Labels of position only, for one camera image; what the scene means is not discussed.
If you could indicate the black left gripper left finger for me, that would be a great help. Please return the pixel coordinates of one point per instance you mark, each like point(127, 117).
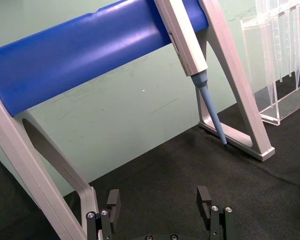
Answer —
point(113, 200)

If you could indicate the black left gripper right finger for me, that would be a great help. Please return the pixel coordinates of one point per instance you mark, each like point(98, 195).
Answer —
point(203, 197)

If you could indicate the black table cloth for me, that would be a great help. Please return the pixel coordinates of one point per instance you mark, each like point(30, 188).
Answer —
point(170, 175)

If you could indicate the clear acrylic rack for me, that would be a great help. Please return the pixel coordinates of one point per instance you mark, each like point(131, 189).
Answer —
point(285, 105)

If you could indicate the grey pipette stand blue bar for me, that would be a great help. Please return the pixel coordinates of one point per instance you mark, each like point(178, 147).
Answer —
point(65, 62)

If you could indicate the clear plastic pipette tip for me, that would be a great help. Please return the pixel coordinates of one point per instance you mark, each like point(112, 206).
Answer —
point(296, 50)
point(271, 62)
point(282, 50)

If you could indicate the white pipette with blue tip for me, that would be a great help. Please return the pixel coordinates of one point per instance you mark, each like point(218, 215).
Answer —
point(185, 37)

